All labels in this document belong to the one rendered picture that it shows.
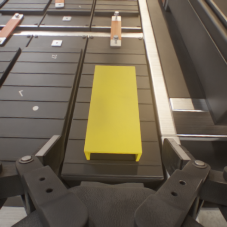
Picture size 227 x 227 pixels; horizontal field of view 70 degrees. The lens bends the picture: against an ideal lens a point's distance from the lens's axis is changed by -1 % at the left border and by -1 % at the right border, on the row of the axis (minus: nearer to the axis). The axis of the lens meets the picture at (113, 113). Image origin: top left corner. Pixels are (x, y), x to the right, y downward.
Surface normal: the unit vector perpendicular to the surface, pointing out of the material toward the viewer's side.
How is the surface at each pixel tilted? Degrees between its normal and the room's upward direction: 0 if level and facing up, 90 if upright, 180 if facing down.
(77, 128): 0
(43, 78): 0
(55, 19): 0
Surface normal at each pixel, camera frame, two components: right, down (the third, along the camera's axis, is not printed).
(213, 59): -1.00, -0.03
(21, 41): 0.01, -0.58
